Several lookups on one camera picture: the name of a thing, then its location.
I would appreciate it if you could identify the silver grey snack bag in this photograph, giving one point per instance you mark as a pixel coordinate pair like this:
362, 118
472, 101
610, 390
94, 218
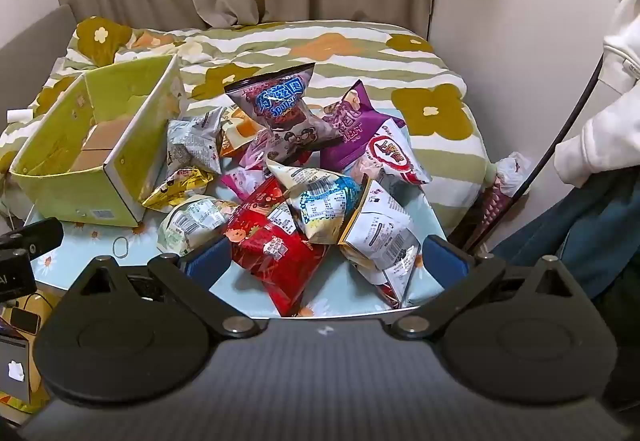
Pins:
192, 146

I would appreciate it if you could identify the small white object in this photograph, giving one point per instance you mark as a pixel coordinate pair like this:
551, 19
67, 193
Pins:
19, 116

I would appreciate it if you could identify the mauve snack bag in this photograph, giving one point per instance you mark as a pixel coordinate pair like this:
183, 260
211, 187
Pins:
280, 106

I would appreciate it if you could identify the grey device white sticker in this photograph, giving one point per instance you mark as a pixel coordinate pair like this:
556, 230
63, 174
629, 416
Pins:
14, 366

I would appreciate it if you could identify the white snack bag red logo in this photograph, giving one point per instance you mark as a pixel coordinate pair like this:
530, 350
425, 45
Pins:
390, 156

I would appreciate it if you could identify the white snack bag yellow edge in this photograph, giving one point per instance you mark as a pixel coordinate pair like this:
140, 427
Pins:
380, 236

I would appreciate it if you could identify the blue white snack bag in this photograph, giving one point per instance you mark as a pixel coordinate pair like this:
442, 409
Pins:
320, 201

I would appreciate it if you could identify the gold yellow snack bag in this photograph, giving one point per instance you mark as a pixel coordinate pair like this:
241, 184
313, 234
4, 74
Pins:
175, 187

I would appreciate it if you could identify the green striped floral blanket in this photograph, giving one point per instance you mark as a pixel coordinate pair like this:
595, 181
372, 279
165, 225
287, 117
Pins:
350, 66

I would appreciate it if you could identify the rubber band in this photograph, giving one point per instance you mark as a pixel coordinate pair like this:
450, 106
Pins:
114, 246

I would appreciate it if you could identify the purple snack bag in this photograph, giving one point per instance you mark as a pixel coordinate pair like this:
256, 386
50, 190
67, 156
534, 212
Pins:
350, 133

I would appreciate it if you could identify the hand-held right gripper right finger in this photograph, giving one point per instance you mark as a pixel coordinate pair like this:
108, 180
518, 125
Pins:
442, 263

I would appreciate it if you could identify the pink snack bag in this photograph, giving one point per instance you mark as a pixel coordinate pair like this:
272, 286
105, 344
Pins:
239, 182

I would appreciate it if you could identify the dark red dotted cloth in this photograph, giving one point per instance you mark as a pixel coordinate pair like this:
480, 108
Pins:
487, 216

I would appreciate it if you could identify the white green snack bag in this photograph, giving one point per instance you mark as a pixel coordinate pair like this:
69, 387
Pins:
190, 221

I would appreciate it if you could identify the white plastic bag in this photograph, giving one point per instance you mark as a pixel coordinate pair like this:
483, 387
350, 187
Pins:
510, 171

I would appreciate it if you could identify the green cardboard box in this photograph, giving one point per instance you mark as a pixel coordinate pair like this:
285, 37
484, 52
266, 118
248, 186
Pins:
55, 193

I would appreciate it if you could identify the black phone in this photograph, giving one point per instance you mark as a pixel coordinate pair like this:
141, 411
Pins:
25, 320

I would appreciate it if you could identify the white hoodie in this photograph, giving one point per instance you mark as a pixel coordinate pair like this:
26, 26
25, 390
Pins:
615, 121

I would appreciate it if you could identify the orange snack bag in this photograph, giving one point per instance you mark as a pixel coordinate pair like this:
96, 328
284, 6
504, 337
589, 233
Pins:
240, 128

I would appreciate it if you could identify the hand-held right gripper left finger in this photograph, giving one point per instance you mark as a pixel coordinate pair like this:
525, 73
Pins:
207, 260

